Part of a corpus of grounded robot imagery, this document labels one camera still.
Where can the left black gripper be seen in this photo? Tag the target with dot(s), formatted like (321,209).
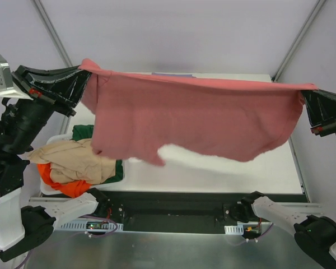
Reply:
(45,93)

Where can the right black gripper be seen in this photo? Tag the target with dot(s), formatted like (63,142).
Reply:
(327,126)

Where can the pink t shirt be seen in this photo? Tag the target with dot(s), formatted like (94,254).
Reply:
(137,114)

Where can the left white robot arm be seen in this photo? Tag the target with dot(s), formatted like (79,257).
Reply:
(24,228)

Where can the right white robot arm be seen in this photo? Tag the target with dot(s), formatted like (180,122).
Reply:
(316,236)

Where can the green t shirt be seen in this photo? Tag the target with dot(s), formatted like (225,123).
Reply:
(80,132)

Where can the beige t shirt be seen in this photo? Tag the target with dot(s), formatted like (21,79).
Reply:
(74,160)

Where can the folded purple t shirt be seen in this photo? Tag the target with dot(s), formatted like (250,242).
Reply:
(173,74)

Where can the white laundry basket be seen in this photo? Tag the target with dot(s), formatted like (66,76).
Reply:
(48,190)

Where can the orange t shirt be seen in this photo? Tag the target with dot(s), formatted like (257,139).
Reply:
(72,189)

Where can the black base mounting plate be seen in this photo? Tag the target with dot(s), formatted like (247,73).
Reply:
(170,212)

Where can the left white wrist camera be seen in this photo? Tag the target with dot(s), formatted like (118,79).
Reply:
(8,89)

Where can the left aluminium frame post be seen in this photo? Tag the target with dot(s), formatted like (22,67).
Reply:
(52,32)

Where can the aluminium frame post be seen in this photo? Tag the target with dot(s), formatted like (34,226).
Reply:
(52,32)
(298,40)

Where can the right aluminium frame post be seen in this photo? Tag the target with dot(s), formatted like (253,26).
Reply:
(298,40)

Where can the left white cable duct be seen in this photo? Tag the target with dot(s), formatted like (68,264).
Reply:
(92,225)

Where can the white cable duct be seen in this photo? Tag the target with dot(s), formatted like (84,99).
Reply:
(234,230)
(92,225)

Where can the right white cable duct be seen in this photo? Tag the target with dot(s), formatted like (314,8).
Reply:
(234,230)

